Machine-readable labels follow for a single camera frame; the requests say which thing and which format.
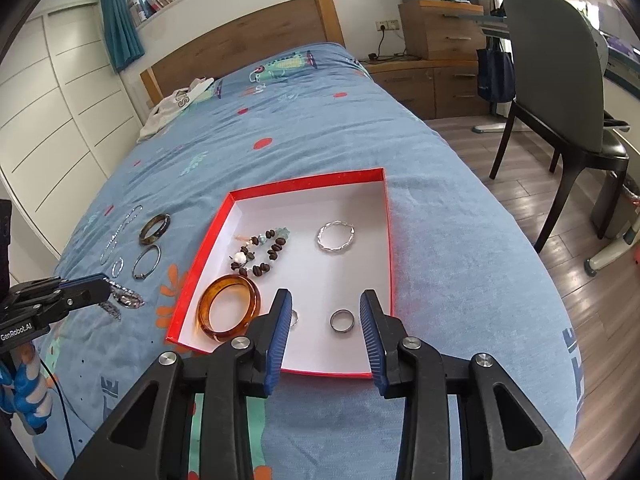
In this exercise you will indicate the grey waste bin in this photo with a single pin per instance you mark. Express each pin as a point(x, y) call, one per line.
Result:
point(612, 205)

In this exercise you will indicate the person's left hand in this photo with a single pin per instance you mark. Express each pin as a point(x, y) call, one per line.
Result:
point(25, 390)

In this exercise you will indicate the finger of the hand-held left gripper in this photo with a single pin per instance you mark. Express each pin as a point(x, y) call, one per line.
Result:
point(75, 300)
point(80, 280)

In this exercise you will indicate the amber translucent bangle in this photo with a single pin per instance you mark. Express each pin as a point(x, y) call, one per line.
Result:
point(205, 310)

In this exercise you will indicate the wooden nightstand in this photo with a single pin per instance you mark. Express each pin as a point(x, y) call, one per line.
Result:
point(425, 85)

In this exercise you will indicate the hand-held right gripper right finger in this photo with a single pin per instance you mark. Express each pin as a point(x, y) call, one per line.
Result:
point(370, 340)

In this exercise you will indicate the wall socket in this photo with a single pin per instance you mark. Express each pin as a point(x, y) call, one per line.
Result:
point(387, 25)

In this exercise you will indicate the white garment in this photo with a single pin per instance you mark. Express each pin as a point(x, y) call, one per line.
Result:
point(170, 105)

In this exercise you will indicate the white wardrobe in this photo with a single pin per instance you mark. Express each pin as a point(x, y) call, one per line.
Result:
point(50, 110)

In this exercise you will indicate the wooden headboard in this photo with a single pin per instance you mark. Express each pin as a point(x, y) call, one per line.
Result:
point(250, 35)

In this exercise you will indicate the red cardboard box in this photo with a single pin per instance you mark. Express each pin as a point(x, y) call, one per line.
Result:
point(340, 280)

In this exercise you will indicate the wooden drawer chest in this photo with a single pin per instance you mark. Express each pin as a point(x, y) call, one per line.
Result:
point(440, 30)

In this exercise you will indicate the twisted silver hoop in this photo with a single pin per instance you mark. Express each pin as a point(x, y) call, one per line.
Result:
point(320, 242)
point(114, 270)

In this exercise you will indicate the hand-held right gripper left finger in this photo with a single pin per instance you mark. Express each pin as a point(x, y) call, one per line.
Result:
point(280, 340)

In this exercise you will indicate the dark blue tote bag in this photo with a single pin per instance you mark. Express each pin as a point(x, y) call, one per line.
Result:
point(495, 75)

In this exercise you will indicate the dark brown bangle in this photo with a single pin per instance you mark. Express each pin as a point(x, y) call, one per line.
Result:
point(145, 235)

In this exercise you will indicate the teal curtain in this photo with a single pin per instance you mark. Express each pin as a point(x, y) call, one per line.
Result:
point(120, 20)

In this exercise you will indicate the grey chair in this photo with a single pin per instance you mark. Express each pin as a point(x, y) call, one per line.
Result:
point(550, 70)

